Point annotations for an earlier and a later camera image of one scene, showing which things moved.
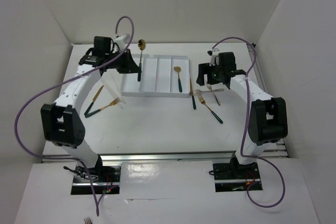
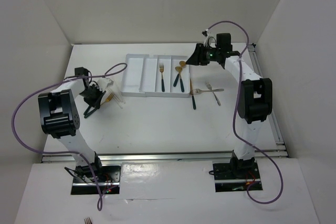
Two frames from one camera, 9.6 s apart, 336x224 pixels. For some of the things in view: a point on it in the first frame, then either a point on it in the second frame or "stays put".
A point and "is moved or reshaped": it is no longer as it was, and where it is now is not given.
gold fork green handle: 202,101 -> 161,69
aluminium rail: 211,158 stays put
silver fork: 197,92 stays put
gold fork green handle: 114,102 -> 108,98
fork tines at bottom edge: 87,221 stays put
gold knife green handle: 93,101 is moved or reshaped
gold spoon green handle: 142,44 -> 181,63
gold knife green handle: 193,102 stays put
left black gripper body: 121,64 -> 92,95
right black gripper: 205,68 -> 198,57
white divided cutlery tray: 161,76 stays put
